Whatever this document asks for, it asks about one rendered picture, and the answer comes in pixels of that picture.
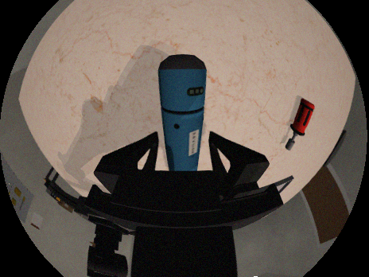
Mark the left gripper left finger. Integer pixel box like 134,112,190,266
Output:
99,131,159,170

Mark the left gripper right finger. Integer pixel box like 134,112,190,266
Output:
208,131,270,200

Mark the red-handled nut driver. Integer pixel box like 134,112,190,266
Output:
285,98,315,150

